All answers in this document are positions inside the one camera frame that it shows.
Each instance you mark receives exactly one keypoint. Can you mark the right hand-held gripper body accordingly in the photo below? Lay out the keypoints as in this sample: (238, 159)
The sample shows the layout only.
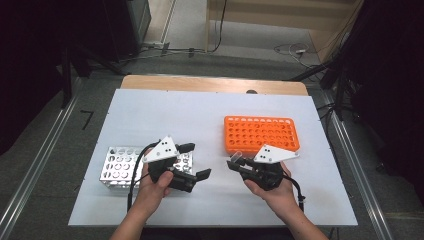
(275, 154)

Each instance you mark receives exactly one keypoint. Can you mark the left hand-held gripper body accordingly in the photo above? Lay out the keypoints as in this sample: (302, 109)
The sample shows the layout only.
(161, 150)

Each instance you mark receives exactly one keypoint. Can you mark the clear glass test tube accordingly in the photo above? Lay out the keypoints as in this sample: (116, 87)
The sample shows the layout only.
(236, 156)

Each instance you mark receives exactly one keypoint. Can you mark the orange plastic test tube rack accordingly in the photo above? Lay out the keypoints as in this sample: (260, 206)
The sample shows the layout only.
(260, 133)

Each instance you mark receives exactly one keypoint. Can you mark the silver metal test tube rack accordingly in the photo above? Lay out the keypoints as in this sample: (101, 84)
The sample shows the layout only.
(116, 166)

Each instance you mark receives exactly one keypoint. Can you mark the person's right hand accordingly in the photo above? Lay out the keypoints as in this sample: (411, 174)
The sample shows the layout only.
(280, 200)

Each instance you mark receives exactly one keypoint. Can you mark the person's left hand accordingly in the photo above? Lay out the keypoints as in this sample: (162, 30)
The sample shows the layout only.
(150, 195)

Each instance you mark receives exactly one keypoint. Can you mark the white board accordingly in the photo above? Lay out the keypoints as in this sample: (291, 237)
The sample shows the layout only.
(200, 116)

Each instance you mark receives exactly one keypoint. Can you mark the person's dark clothing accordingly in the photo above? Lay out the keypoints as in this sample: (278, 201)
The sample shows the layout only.
(213, 235)

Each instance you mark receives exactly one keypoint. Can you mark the wooden table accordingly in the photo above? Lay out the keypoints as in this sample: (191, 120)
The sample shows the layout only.
(200, 83)

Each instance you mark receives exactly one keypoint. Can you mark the dark round table grommet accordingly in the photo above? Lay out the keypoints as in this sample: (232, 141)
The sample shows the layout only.
(251, 91)

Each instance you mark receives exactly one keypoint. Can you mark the black metal stand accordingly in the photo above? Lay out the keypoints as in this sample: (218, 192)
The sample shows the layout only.
(66, 80)
(340, 90)

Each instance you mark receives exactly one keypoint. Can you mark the grey power strip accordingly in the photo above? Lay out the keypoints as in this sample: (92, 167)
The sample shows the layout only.
(155, 44)

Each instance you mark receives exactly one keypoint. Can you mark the black cabinet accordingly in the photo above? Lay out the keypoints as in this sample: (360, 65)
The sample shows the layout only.
(123, 26)

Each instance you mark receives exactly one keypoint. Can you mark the light wooden furniture panel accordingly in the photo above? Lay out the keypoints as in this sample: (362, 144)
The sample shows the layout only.
(266, 20)

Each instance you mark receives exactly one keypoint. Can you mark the black curtain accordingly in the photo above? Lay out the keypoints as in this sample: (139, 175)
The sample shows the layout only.
(26, 66)
(393, 83)

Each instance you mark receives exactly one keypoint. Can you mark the aluminium floor rail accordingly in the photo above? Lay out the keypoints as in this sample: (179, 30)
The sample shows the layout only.
(43, 153)
(373, 210)

